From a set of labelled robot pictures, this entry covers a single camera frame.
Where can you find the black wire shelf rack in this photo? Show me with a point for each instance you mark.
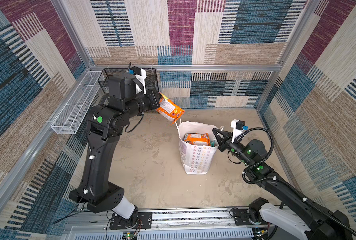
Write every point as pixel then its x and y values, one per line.
pixel 120 93

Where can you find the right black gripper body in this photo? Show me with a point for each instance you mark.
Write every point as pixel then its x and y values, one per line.
pixel 226 144

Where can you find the white paper bag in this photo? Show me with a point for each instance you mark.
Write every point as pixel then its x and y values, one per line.
pixel 196 160

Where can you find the orange candy bag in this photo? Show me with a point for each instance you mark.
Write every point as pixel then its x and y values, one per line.
pixel 169 110
pixel 197 139

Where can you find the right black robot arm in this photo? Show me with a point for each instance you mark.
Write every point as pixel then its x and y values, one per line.
pixel 311 221

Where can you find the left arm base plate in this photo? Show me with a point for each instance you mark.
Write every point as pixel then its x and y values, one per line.
pixel 141 220

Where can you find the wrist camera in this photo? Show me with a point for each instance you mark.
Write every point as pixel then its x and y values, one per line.
pixel 239 130
pixel 140 76

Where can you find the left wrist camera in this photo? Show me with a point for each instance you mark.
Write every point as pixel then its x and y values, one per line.
pixel 140 76

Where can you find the white wire wall basket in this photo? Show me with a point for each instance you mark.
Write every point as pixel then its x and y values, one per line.
pixel 72 114

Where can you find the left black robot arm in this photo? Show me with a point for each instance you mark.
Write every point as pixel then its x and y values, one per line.
pixel 104 129

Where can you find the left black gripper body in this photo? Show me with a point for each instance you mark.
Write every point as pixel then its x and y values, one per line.
pixel 150 101

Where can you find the aluminium mounting rail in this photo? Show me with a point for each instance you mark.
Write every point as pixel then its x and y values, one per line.
pixel 171 224

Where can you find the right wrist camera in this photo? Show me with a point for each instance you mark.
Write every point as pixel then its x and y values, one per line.
pixel 239 130

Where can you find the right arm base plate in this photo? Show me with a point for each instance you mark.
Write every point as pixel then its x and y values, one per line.
pixel 241 218

